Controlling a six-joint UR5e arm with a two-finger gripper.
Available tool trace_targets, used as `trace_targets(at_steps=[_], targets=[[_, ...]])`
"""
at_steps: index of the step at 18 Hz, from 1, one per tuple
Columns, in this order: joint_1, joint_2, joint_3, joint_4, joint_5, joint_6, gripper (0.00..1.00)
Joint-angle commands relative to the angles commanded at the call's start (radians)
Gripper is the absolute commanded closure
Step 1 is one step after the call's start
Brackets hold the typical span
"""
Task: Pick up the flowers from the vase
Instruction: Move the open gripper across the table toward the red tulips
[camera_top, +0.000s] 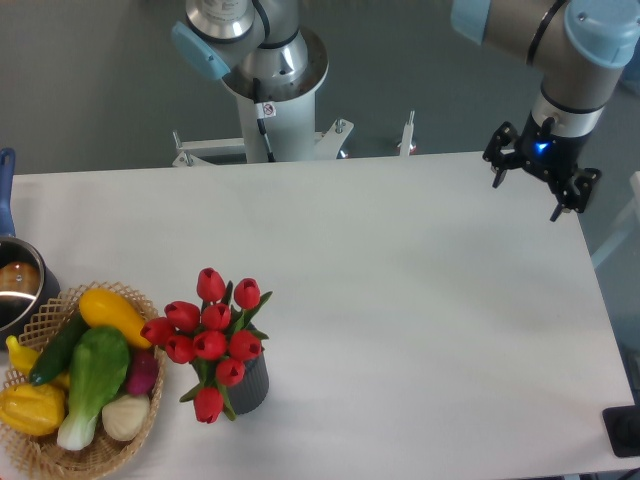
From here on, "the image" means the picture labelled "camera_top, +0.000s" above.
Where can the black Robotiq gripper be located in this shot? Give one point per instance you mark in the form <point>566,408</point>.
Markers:
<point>550,158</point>

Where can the red tulip bouquet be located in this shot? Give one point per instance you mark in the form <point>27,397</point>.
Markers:
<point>199,335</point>

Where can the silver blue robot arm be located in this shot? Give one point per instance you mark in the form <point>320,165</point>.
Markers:
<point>581,47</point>

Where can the dark grey ribbed vase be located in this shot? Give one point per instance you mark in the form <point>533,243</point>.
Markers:
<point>250,392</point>

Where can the black device at edge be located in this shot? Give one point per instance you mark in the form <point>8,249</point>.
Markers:
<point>622,426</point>

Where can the purple red radish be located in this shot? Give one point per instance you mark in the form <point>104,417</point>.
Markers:
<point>142,373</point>

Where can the yellow squash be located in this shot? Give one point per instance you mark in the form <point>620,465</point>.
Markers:
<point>100,307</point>

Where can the green bok choy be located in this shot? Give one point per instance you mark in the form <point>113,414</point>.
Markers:
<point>98,368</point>

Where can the white garlic bulb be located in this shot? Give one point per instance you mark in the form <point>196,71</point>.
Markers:
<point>123,418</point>

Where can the dark green cucumber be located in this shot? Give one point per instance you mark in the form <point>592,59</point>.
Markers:
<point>56,357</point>

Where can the small yellow gourd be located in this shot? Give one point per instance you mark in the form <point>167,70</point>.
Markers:
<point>23,358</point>

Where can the orange yellow pumpkin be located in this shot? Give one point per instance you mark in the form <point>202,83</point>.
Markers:
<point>33,410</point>

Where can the woven wicker basket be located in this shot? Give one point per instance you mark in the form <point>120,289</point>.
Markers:
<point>27,457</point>

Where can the white metal table frame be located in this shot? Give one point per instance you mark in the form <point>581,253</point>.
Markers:
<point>320,146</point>

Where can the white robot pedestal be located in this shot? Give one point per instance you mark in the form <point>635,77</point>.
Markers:
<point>275,90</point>

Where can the blue handled saucepan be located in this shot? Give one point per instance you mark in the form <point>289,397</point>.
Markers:
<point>27,283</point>

